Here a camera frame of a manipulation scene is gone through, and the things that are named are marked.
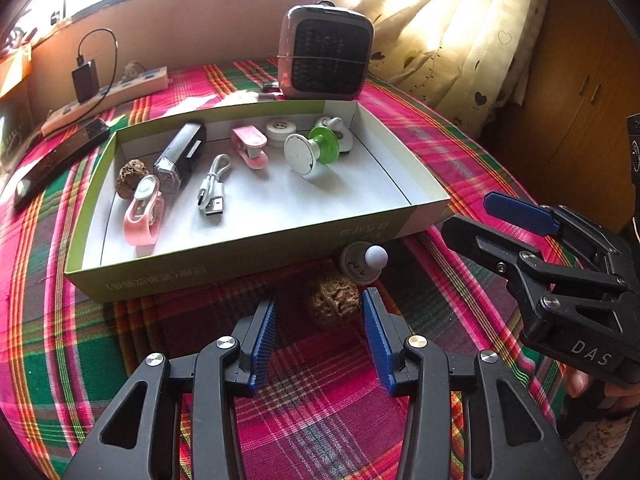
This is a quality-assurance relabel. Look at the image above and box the pink clip lens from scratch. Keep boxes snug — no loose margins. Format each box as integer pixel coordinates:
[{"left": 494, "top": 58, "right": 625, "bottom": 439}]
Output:
[{"left": 124, "top": 174, "right": 165, "bottom": 247}]

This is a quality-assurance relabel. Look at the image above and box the green white suction holder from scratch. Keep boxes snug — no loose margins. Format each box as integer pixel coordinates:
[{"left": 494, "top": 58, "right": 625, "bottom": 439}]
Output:
[{"left": 283, "top": 126, "right": 340, "bottom": 177}]

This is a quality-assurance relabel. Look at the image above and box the white usb cable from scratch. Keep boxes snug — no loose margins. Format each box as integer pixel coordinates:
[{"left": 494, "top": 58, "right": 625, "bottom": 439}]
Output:
[{"left": 195, "top": 153, "right": 234, "bottom": 217}]

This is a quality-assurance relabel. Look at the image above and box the carved brown walnut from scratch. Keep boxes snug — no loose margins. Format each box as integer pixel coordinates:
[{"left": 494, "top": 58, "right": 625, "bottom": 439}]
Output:
[{"left": 115, "top": 158, "right": 149, "bottom": 200}]

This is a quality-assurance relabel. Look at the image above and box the black rectangular bike light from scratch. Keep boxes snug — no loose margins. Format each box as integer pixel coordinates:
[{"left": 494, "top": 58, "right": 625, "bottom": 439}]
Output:
[{"left": 153, "top": 122, "right": 207, "bottom": 195}]

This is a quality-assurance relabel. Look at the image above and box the pink white small clip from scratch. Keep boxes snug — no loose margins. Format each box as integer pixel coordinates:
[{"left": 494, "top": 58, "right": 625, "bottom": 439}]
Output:
[{"left": 231, "top": 126, "right": 269, "bottom": 170}]

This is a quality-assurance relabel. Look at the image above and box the hand under other gripper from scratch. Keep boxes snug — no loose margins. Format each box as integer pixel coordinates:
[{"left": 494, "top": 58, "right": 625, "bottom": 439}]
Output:
[{"left": 562, "top": 364, "right": 640, "bottom": 411}]

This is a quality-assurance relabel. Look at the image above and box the wooden cabinet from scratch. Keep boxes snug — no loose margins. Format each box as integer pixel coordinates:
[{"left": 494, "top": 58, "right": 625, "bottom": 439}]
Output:
[{"left": 480, "top": 0, "right": 639, "bottom": 232}]

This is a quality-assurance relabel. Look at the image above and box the white knob holder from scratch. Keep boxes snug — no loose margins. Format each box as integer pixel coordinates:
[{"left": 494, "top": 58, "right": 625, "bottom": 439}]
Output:
[{"left": 340, "top": 242, "right": 388, "bottom": 285}]

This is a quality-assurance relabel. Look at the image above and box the pink plaid tablecloth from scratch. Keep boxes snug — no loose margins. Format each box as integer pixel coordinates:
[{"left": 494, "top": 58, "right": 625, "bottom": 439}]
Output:
[{"left": 0, "top": 58, "right": 576, "bottom": 480}]

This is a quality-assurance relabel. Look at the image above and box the cream patterned curtain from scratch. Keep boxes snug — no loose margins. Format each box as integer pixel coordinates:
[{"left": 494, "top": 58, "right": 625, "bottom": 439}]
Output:
[{"left": 355, "top": 0, "right": 548, "bottom": 139}]

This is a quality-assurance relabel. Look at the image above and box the green shallow cardboard box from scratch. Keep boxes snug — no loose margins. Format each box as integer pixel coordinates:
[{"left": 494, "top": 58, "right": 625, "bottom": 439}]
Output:
[{"left": 65, "top": 101, "right": 449, "bottom": 302}]

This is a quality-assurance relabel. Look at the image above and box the small grey fan heater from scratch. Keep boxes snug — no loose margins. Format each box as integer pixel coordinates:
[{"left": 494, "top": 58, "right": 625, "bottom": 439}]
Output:
[{"left": 278, "top": 3, "right": 374, "bottom": 100}]

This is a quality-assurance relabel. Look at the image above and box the black smartphone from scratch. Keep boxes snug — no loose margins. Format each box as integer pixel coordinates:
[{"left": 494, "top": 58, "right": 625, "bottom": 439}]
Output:
[{"left": 13, "top": 118, "right": 110, "bottom": 211}]

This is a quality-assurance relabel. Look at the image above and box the white power strip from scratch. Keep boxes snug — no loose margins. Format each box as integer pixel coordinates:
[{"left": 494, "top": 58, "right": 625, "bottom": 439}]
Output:
[{"left": 40, "top": 66, "right": 168, "bottom": 136}]

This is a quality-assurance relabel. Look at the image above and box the orange plastic tray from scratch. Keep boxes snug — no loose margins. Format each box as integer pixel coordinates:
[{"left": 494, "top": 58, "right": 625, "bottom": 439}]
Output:
[{"left": 0, "top": 44, "right": 32, "bottom": 98}]

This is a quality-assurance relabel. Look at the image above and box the black charger with cable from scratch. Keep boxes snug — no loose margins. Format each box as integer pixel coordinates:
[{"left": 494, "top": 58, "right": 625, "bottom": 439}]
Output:
[{"left": 72, "top": 27, "right": 119, "bottom": 104}]

